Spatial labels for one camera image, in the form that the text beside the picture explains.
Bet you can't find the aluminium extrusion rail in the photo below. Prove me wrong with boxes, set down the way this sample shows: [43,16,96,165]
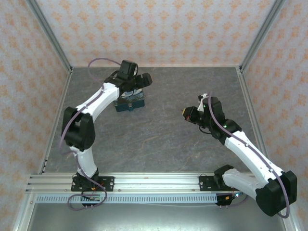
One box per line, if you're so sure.
[26,172,260,193]

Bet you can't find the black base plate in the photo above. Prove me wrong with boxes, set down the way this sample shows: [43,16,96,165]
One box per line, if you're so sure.
[71,176,115,192]
[199,175,219,192]

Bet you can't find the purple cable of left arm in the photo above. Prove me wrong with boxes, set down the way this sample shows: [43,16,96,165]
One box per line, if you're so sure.
[59,57,123,210]

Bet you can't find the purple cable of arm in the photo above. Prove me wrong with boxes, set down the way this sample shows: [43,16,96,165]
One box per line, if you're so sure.
[59,57,123,210]
[208,90,291,219]

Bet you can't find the aluminium frame post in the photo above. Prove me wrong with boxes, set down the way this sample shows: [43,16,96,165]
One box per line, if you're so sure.
[26,0,73,73]
[240,0,286,73]

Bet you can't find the slotted grey cable duct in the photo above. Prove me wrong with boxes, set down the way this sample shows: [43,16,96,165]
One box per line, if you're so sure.
[36,194,218,204]

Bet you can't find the small controller circuit board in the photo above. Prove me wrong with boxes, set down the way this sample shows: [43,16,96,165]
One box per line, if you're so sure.
[81,194,101,203]
[222,192,241,202]

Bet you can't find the aluminium table edge rail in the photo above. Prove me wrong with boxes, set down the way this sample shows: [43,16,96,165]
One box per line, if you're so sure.
[39,68,73,174]
[237,67,268,157]

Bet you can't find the blue starry night tin box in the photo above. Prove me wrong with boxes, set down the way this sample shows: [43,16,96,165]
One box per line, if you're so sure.
[114,88,146,113]

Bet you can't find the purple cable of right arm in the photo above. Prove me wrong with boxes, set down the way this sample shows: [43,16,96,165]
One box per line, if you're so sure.
[208,90,291,219]

